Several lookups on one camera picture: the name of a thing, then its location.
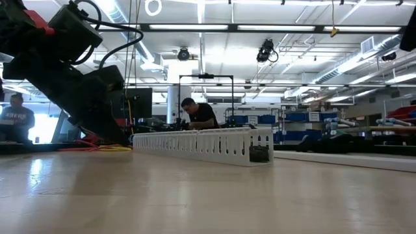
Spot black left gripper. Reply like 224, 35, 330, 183
29, 55, 128, 146

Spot white slotted cable duct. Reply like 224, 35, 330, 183
131, 126, 274, 168

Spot black braided cable sleeve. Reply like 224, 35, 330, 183
249, 145, 271, 164

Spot white duct cover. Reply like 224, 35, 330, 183
273, 149, 416, 174

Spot black monitor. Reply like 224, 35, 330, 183
123, 87, 153, 120

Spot person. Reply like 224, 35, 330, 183
0, 92, 36, 146
180, 97, 221, 131

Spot red plastic clip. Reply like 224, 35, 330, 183
23, 9, 57, 36

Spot blue storage bins shelf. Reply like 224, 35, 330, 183
226, 112, 341, 142

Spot grey pipe rolls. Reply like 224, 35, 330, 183
323, 116, 358, 136
375, 117, 414, 127

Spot yellow hanging hook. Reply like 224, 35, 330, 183
330, 0, 341, 38

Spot white air vent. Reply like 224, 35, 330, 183
359, 35, 375, 55

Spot wooden plank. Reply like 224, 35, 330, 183
336, 125, 416, 133

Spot black spool red wire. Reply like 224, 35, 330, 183
58, 138, 114, 153

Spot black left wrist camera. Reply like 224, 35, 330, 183
83, 64, 125, 94

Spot black left camera cable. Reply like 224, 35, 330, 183
70, 0, 145, 69

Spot black ceiling camera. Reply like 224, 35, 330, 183
176, 46, 192, 62

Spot black background rig frame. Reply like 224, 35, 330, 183
177, 73, 235, 128

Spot white ceiling ring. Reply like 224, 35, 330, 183
144, 0, 163, 17

